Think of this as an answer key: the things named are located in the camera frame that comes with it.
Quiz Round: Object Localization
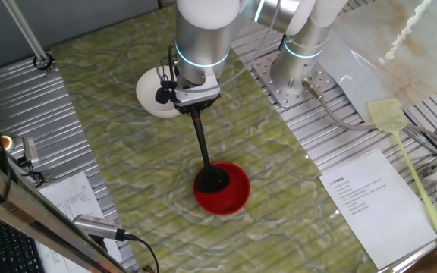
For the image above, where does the black keyboard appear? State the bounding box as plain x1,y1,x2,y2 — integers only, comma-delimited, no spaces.
0,210,45,273

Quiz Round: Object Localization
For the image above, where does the aluminium tripod pole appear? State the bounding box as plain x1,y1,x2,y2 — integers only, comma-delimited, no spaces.
1,0,56,75

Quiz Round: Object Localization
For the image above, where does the grey robot hose with connector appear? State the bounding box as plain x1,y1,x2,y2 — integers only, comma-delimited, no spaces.
301,77,437,149

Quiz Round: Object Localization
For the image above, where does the white bowl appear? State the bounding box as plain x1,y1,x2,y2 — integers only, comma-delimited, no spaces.
135,67,181,119

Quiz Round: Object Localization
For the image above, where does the green marble pattern mat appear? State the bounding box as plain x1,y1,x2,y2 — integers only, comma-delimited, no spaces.
49,7,379,273

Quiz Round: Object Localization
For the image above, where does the small grey camera on mount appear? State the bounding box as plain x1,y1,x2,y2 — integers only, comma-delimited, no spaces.
20,136,40,166

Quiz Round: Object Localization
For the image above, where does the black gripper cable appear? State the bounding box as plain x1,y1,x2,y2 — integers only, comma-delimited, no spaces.
154,39,178,105

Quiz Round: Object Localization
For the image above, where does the black camera cable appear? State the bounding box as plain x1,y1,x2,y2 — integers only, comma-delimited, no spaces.
125,233,161,273

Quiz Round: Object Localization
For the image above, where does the beige marble pattern sheet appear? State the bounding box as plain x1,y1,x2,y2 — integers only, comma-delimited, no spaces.
319,0,437,121

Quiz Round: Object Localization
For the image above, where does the yellow-green fly swatter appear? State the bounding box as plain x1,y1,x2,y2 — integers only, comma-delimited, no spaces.
368,98,437,249

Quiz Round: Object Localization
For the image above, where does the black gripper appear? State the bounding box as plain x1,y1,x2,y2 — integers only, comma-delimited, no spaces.
174,96,220,115

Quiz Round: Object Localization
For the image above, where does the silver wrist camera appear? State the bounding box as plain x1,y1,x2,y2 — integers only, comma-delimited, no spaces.
173,74,222,108

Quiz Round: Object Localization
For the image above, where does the metal frame beam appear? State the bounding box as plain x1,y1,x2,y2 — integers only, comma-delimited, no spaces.
0,149,128,273

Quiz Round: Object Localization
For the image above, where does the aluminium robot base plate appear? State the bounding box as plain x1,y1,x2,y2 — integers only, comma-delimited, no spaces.
251,49,335,110

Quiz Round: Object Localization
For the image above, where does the red bowl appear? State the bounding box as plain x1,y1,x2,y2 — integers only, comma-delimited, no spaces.
193,161,251,217

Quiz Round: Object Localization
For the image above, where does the white instruction paper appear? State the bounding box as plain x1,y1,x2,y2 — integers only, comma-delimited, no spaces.
319,148,437,271

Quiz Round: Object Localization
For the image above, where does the black ladle with red ring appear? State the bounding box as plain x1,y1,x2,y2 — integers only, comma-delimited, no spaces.
190,107,231,195

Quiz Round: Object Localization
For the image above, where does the printed table paper sheet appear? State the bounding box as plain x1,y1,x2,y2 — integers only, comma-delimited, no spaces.
36,171,123,273

